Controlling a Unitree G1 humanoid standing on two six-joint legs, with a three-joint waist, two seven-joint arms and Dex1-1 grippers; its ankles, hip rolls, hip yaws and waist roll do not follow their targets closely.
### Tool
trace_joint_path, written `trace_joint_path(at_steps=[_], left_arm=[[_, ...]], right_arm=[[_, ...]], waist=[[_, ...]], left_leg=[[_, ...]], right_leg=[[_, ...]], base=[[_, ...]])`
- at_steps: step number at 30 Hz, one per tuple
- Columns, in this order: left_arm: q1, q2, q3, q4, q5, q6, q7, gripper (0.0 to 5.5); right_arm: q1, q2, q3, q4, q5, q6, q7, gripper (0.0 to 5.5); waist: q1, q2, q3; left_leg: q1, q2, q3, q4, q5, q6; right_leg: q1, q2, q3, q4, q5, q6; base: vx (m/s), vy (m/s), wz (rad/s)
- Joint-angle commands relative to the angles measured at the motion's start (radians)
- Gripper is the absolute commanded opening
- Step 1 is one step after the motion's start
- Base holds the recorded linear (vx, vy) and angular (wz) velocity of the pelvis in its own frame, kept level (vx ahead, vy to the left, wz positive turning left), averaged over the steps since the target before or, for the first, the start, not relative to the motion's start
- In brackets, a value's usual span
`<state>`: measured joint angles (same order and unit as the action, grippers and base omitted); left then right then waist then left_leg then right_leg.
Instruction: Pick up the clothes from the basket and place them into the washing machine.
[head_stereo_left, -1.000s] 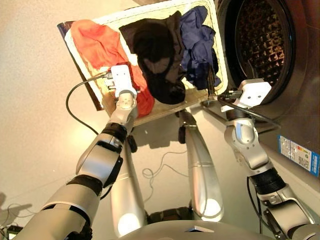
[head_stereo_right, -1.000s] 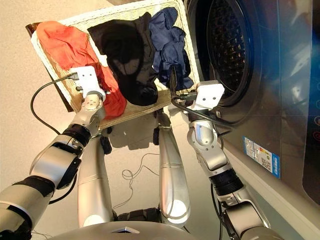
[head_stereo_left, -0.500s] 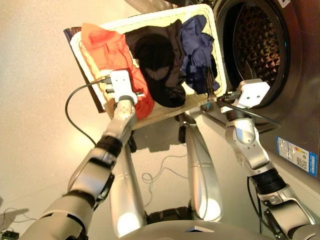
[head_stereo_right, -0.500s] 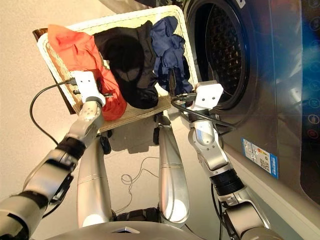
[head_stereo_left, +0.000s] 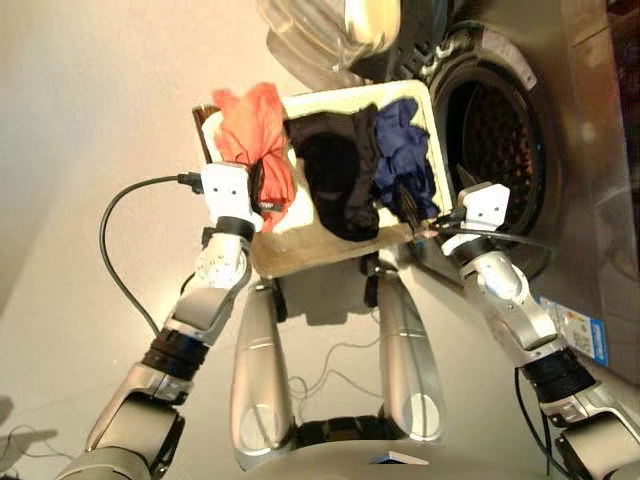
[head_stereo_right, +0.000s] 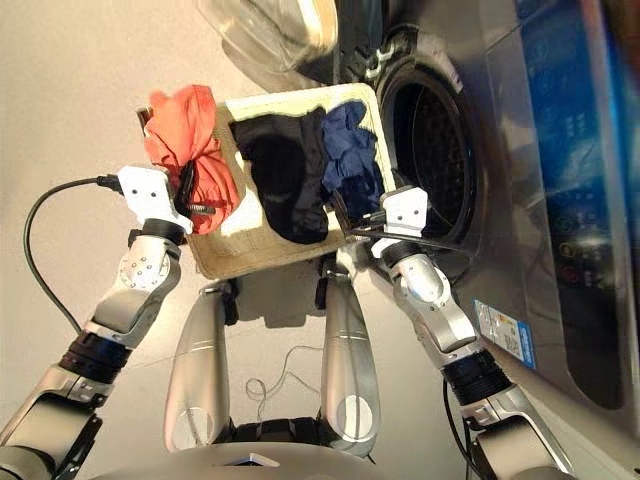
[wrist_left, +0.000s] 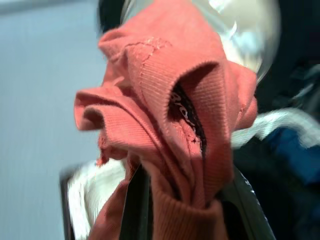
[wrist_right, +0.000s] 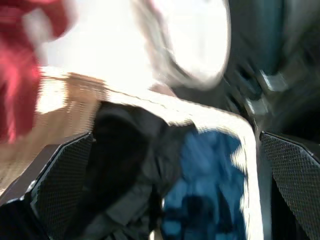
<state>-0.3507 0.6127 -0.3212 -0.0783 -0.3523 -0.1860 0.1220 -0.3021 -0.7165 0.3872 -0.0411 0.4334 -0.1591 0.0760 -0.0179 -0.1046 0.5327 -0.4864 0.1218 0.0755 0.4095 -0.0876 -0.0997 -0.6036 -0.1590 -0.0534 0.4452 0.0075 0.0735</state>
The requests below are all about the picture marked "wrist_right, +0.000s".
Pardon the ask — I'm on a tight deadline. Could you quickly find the pale woven basket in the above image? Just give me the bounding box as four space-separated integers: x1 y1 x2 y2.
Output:
0 69 267 240

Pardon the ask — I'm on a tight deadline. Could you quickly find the grey washing machine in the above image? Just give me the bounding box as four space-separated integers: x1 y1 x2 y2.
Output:
239 0 320 148

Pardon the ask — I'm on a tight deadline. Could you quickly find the black garment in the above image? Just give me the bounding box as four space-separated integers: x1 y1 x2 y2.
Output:
37 101 200 240

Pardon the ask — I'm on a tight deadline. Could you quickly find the orange-red garment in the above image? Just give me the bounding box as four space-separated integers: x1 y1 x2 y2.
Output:
0 0 77 145

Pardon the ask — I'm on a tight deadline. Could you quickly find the navy blue garment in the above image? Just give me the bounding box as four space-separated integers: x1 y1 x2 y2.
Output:
159 129 251 240

